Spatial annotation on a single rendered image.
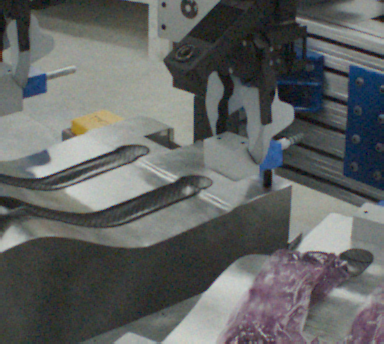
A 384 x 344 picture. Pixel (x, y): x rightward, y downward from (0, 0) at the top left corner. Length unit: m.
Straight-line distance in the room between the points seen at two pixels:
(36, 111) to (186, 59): 0.57
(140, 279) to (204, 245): 0.08
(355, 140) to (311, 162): 0.11
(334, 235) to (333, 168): 0.47
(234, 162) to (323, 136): 0.45
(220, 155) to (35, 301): 0.30
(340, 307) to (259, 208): 0.24
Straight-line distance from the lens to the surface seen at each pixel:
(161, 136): 1.26
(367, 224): 1.08
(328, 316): 0.89
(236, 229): 1.09
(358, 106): 1.49
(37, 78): 1.29
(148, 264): 1.02
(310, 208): 3.06
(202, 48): 1.05
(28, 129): 1.51
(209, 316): 0.90
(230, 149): 1.12
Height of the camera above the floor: 1.37
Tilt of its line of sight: 24 degrees down
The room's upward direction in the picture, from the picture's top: 1 degrees clockwise
